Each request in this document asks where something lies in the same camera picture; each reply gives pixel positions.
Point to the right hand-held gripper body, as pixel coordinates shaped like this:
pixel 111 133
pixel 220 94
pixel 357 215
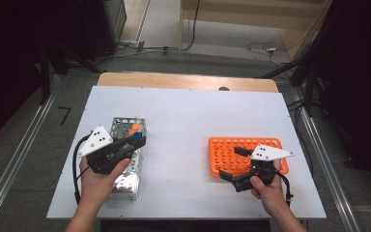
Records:
pixel 269 153

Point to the person's right hand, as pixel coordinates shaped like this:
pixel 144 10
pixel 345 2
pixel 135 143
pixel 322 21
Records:
pixel 270 196

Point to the black metal stand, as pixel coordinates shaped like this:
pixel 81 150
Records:
pixel 309 96
pixel 46 80

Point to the orange plastic tube rack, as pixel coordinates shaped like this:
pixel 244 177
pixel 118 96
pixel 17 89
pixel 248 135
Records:
pixel 213 173

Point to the wooden table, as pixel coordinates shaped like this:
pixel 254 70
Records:
pixel 174 80

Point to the white board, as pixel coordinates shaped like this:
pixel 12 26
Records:
pixel 180 112

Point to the silver metal tube rack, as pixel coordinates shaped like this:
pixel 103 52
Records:
pixel 125 187

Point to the dark table grommet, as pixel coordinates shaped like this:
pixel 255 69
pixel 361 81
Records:
pixel 223 88

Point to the black curtain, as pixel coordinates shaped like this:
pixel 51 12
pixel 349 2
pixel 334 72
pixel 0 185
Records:
pixel 6 64
pixel 360 80

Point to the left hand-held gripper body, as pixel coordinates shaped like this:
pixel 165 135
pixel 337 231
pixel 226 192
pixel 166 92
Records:
pixel 96 141

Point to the aluminium floor rail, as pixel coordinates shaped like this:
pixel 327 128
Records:
pixel 19 151
pixel 317 141

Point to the dark cabinet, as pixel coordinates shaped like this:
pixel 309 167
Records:
pixel 106 25

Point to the light wooden furniture frame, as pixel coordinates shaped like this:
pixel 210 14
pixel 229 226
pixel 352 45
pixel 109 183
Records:
pixel 238 17

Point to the blue capped glass tube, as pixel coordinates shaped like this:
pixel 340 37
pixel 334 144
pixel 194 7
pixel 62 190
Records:
pixel 137 135

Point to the person's left hand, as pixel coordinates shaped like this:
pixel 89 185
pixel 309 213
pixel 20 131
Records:
pixel 98 187

